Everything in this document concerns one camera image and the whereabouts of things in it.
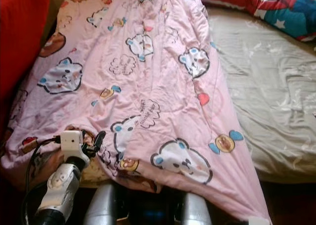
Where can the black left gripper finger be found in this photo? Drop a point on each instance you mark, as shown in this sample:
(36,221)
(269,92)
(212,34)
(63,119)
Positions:
(99,138)

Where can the pink cartoon bear blanket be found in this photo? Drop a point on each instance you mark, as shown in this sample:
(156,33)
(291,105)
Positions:
(148,87)

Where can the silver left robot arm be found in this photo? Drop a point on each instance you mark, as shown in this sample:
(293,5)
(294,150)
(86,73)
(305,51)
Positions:
(59,190)

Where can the silver left robot leg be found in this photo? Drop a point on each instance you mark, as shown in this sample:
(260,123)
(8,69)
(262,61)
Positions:
(101,205)

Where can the silver robot leg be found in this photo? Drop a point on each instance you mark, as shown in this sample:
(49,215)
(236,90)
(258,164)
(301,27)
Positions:
(196,210)
(101,205)

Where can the red bean bag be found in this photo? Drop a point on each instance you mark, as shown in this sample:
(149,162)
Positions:
(22,47)

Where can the silver right robot leg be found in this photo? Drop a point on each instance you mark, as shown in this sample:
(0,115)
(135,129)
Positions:
(196,210)

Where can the beige floral bed sheet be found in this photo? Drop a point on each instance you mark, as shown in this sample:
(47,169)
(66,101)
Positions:
(271,96)

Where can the red white blue striped pillow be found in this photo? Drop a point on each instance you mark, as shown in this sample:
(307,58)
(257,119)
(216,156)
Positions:
(271,8)

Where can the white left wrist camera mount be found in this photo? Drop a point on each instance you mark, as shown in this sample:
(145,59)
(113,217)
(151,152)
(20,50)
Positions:
(71,142)

